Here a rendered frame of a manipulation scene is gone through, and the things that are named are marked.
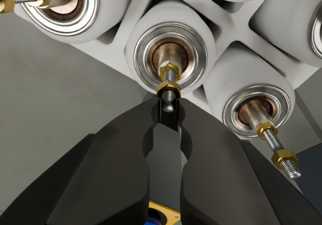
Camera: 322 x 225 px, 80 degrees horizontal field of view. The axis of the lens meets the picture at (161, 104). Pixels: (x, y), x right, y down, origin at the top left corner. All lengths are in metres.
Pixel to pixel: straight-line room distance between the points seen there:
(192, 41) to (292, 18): 0.10
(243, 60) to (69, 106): 0.47
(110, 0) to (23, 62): 0.42
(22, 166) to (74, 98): 0.39
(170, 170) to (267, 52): 0.21
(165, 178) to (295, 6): 0.24
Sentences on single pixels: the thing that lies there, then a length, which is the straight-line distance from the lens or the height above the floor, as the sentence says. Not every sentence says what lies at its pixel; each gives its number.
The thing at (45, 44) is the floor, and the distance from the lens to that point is 0.55.
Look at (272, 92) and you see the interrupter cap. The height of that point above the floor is 0.25.
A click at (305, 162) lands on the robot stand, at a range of 0.72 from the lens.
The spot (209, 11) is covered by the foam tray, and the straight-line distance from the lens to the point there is 0.27.
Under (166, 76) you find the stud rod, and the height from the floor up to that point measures 0.30.
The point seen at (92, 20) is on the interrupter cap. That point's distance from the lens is 0.21.
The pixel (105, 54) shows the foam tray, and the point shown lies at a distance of 0.29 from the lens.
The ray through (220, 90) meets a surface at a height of 0.24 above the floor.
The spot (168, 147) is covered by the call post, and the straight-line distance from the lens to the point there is 0.33.
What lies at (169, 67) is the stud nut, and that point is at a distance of 0.17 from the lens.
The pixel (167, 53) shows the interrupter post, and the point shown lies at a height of 0.26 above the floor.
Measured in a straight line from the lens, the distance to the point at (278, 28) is 0.26.
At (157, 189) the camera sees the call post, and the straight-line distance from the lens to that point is 0.27.
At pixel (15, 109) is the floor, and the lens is 0.70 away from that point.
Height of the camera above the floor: 0.44
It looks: 58 degrees down
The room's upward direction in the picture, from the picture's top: 174 degrees counter-clockwise
